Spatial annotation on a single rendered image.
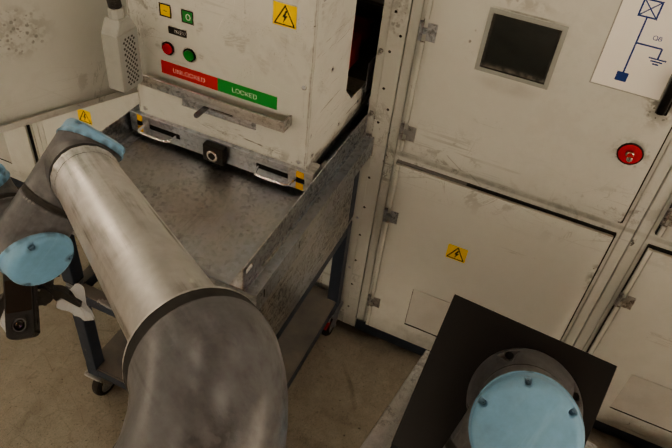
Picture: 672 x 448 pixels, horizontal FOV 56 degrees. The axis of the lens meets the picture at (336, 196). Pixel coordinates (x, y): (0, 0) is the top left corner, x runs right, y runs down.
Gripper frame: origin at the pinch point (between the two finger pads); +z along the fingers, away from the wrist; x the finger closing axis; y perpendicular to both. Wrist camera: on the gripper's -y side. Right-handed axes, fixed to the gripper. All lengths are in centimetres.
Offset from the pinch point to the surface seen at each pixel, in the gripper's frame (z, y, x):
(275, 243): 9.4, 21.0, -43.1
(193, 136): 5, 57, -27
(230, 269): 10.1, 16.1, -32.6
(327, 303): 84, 54, -60
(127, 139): 10, 66, -9
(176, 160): 12, 56, -21
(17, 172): 83, 145, 57
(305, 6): -35, 45, -55
